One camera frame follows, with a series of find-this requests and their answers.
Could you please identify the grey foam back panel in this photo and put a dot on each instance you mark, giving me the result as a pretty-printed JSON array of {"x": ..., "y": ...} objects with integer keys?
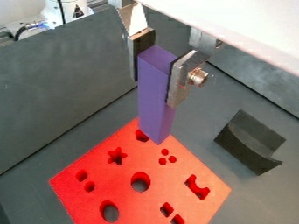
[{"x": 59, "y": 76}]

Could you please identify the purple rectangular block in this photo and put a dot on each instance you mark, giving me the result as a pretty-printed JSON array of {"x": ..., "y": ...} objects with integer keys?
[{"x": 155, "y": 113}]

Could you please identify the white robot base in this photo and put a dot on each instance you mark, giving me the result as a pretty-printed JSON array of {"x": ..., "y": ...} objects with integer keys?
[{"x": 28, "y": 17}]

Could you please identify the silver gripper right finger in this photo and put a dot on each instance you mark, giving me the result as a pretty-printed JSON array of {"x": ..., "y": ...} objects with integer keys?
[{"x": 187, "y": 68}]

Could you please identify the red shape-sorting board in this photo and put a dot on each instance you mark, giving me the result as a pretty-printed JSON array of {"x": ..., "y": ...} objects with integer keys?
[{"x": 131, "y": 181}]

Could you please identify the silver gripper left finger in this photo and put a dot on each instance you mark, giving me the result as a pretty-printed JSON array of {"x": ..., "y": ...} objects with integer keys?
[{"x": 139, "y": 33}]

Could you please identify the black curved block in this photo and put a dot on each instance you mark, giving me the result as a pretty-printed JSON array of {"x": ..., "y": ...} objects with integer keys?
[{"x": 251, "y": 142}]

